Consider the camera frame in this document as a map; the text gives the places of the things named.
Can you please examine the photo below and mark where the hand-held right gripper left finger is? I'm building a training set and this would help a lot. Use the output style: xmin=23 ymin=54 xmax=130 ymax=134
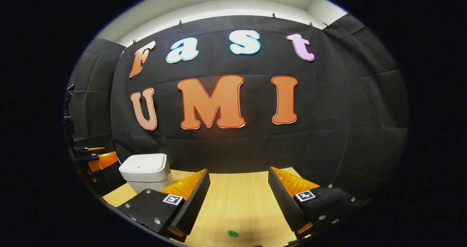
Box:
xmin=116 ymin=169 xmax=211 ymax=243

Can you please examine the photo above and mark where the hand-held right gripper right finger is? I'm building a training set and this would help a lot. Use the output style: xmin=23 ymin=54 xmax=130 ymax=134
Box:
xmin=268 ymin=167 xmax=369 ymax=241

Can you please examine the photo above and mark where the white desktop garbage bin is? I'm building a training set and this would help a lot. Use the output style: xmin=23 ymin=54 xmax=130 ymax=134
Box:
xmin=119 ymin=153 xmax=172 ymax=193

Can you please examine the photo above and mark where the wooden desktop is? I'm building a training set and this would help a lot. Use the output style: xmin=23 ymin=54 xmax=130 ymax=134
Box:
xmin=102 ymin=167 xmax=318 ymax=247

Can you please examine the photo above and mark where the black backdrop cloth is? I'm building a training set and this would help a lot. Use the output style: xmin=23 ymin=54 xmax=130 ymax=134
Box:
xmin=67 ymin=13 xmax=411 ymax=200

